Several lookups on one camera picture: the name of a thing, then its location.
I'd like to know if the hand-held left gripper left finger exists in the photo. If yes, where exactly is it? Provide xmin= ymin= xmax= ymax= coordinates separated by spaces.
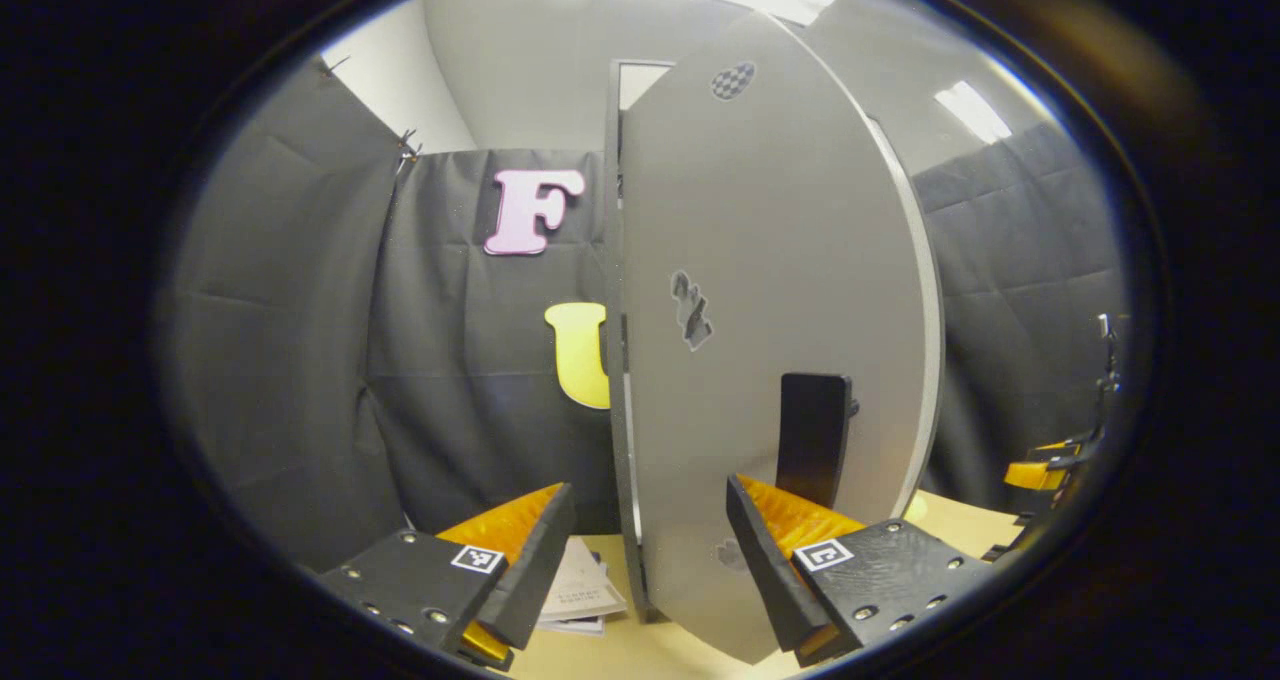
xmin=315 ymin=483 xmax=578 ymax=673

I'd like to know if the small ceiling light panel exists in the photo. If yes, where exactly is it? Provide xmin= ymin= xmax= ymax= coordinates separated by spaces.
xmin=935 ymin=80 xmax=1013 ymax=145

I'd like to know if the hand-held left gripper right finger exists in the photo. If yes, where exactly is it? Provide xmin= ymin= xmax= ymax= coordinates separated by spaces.
xmin=725 ymin=475 xmax=1001 ymax=669

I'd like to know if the black door handle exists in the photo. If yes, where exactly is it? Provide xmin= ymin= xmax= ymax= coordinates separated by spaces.
xmin=775 ymin=372 xmax=861 ymax=511

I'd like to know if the grey white cabinet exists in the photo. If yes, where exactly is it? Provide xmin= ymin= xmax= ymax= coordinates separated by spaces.
xmin=603 ymin=58 xmax=676 ymax=623

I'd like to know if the white paper booklet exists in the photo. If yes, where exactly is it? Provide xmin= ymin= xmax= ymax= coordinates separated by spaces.
xmin=537 ymin=537 xmax=629 ymax=636

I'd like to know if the grey cabinet door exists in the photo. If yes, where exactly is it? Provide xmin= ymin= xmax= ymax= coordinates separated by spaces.
xmin=612 ymin=10 xmax=944 ymax=666

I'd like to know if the black backdrop cloth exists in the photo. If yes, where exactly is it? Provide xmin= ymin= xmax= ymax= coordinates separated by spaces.
xmin=160 ymin=55 xmax=616 ymax=571
xmin=912 ymin=120 xmax=1131 ymax=516

